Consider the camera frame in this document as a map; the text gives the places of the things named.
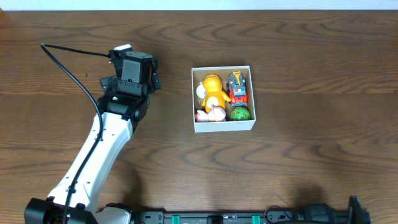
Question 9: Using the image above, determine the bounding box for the white cardboard box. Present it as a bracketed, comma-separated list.
[192, 66, 256, 133]

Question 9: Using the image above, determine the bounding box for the orange dinosaur toy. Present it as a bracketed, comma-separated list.
[201, 74, 231, 113]

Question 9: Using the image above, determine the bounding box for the red grey toy truck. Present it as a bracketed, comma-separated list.
[227, 71, 248, 107]

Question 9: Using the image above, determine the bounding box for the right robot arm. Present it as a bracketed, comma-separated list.
[294, 196, 371, 224]

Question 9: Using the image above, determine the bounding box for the white pink duck toy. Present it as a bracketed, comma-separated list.
[195, 106, 226, 123]

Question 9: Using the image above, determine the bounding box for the green patterned ball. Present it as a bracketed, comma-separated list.
[229, 106, 251, 121]

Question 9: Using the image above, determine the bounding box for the wooden rattle drum toy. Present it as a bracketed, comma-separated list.
[195, 81, 206, 107]

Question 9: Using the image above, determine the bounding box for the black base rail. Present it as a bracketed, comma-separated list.
[99, 203, 373, 224]

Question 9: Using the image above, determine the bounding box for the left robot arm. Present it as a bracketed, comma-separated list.
[24, 44, 160, 223]

